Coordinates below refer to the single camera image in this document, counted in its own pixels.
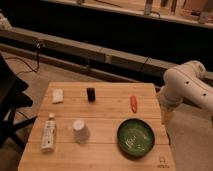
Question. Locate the green ceramic bowl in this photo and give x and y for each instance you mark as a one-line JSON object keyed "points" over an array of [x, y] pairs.
{"points": [[135, 137]]}

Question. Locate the black rectangular block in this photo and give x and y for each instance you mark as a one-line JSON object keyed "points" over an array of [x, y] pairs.
{"points": [[91, 94]]}

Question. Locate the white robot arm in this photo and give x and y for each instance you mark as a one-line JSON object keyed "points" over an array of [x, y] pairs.
{"points": [[184, 81]]}

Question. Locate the white ceramic cup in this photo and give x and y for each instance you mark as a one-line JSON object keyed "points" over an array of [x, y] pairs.
{"points": [[80, 131]]}

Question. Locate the white tube bottle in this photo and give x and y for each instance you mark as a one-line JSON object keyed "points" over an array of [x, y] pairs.
{"points": [[48, 136]]}

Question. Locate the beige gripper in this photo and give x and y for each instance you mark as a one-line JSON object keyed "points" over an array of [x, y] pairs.
{"points": [[167, 114]]}

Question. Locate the black office chair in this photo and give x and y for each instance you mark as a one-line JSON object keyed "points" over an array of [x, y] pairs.
{"points": [[12, 98]]}

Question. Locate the white eraser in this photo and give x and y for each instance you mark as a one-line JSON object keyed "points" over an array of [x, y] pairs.
{"points": [[57, 96]]}

